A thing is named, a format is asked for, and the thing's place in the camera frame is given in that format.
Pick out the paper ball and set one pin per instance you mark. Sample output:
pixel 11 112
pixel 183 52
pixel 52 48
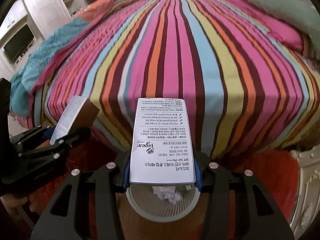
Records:
pixel 168 193

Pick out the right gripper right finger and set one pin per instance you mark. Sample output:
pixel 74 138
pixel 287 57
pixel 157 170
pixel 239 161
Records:
pixel 239 200

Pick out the person's hand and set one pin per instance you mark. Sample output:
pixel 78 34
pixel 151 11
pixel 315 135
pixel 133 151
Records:
pixel 12 203

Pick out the white wardrobe cabinet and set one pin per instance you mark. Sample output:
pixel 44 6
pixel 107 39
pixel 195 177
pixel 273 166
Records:
pixel 42 17

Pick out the brown white carton box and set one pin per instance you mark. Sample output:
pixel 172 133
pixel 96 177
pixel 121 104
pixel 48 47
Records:
pixel 80 112

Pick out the white mesh trash basket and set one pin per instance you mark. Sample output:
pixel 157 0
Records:
pixel 150 207

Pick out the long green plush pillow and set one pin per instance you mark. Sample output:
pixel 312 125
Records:
pixel 302 14

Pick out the striped bed sheet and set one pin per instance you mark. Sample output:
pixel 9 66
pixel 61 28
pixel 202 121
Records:
pixel 244 91

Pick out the black television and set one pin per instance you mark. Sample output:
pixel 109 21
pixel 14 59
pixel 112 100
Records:
pixel 18 43

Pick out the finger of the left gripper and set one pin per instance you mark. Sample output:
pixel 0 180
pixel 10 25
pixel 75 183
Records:
pixel 64 144
pixel 32 138

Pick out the grey white carton box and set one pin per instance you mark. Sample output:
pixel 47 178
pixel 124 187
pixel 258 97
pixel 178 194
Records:
pixel 162 151

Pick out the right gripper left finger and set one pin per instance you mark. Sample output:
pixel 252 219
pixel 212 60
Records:
pixel 86 199

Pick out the teal orange folded quilt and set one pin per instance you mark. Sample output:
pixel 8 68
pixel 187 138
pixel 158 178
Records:
pixel 54 50

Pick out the magenta pillow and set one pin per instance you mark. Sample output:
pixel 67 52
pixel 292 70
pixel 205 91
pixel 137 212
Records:
pixel 280 30

